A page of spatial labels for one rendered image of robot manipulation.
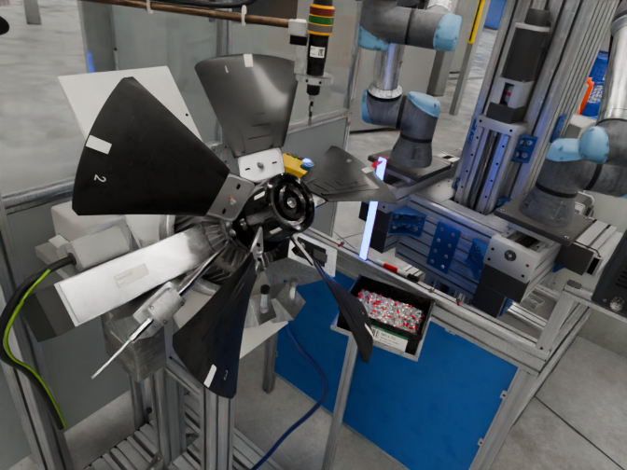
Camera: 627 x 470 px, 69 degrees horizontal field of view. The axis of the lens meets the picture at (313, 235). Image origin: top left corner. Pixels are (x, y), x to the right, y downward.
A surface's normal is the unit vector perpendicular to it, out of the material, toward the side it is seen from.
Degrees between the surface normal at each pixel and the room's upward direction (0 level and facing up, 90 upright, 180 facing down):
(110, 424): 0
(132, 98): 68
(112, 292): 50
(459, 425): 90
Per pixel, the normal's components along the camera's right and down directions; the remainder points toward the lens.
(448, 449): -0.62, 0.34
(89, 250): 0.67, -0.25
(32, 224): 0.78, 0.40
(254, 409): 0.11, -0.85
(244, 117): -0.03, -0.22
